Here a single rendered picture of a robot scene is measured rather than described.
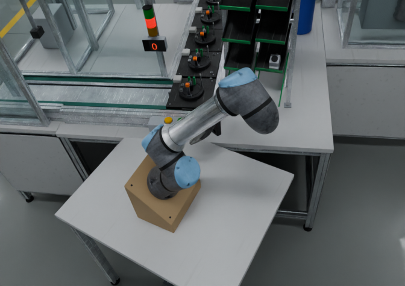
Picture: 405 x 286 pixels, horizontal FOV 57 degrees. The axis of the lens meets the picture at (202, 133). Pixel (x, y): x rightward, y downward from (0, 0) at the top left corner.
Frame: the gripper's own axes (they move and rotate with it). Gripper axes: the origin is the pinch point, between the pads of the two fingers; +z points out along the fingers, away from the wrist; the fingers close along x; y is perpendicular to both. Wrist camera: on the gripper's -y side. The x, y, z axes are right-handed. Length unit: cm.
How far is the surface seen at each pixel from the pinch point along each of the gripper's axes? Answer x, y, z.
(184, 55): -66, -11, -38
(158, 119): -31.5, -0.5, 2.2
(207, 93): -29.3, -13.3, -25.7
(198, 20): -93, -20, -67
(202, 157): -5.6, -17.2, 2.7
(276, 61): 6, -2, -53
